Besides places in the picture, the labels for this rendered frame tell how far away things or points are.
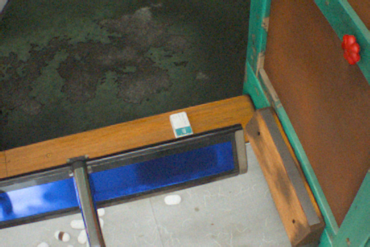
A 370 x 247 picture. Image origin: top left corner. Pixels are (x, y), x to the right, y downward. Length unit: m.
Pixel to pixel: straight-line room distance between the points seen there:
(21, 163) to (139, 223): 0.30
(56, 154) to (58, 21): 1.56
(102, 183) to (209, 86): 1.58
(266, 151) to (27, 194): 0.53
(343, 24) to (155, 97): 1.58
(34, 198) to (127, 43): 1.79
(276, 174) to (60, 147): 0.47
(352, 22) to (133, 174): 0.38
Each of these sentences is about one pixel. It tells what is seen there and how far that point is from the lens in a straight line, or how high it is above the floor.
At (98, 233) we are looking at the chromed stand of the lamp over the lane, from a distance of 0.71.
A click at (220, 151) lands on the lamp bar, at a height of 1.09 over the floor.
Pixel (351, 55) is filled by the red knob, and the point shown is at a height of 1.24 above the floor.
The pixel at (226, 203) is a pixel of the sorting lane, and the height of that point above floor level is 0.74.
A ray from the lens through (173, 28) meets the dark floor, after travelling 2.58.
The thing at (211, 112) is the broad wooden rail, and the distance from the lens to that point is 1.26.
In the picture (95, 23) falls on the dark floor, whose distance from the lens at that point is 2.66.
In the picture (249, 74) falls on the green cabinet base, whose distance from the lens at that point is 1.27.
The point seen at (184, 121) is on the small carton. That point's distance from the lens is 1.22.
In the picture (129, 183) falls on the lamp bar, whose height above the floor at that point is 1.07.
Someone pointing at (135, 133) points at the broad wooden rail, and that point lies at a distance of 1.23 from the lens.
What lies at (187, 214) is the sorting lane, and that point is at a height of 0.74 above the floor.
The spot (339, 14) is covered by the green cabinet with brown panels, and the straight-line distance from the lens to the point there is 0.79.
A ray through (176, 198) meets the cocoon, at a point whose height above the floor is 0.76.
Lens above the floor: 1.75
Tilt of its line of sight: 52 degrees down
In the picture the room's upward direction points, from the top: straight up
